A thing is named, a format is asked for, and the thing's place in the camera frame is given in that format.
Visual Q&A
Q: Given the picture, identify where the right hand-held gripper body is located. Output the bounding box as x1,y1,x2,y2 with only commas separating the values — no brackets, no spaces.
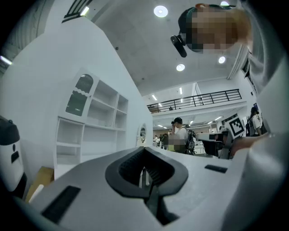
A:
220,114,247,159

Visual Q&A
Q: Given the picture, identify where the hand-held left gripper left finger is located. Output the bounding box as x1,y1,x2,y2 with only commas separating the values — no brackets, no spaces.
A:
13,146,163,231

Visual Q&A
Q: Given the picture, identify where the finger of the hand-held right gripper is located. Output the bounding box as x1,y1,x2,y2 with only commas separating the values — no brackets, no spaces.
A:
196,132,224,157

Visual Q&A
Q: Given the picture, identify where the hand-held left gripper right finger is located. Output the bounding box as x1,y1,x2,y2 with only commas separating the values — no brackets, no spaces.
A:
144,146,238,227

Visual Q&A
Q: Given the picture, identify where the person's right forearm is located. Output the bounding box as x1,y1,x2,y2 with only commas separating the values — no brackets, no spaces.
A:
232,133,270,157

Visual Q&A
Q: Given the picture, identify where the person's grey t-shirt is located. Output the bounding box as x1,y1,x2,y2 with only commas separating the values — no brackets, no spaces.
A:
222,0,289,231

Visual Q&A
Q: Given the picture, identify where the brown cardboard box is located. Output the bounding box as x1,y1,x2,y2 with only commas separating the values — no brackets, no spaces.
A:
25,166,55,203

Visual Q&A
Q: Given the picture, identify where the black balcony railing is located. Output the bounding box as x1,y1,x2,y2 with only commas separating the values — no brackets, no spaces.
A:
146,88,242,114

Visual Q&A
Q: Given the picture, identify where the white shelf cabinet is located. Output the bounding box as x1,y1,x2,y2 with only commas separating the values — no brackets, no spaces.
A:
53,67,129,180

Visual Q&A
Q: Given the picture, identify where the white and black robot housing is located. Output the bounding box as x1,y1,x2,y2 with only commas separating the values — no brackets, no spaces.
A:
0,115,26,193

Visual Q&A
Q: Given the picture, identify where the person's head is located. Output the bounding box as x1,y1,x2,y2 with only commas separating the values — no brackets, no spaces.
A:
191,3,253,55

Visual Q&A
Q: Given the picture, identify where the black head camera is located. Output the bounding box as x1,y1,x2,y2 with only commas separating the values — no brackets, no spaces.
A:
170,33,188,58

